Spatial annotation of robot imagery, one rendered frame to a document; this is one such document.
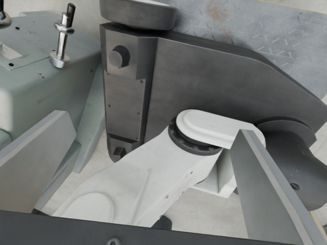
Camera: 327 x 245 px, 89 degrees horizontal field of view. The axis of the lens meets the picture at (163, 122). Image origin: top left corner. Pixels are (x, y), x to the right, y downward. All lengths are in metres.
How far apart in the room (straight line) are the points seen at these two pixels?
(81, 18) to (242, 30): 0.91
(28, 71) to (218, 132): 0.61
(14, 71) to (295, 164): 0.80
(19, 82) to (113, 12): 0.36
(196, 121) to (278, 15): 0.40
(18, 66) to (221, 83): 0.62
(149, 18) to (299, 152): 0.46
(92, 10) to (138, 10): 0.77
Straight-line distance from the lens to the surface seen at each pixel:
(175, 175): 0.33
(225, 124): 0.41
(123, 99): 0.53
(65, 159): 1.41
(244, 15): 0.62
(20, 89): 0.65
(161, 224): 2.39
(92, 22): 1.20
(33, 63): 0.75
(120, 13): 0.45
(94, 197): 0.25
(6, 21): 0.68
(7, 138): 0.74
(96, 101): 1.14
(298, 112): 0.57
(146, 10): 0.44
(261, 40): 0.64
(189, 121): 0.38
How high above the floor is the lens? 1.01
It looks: 52 degrees down
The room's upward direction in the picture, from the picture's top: 159 degrees counter-clockwise
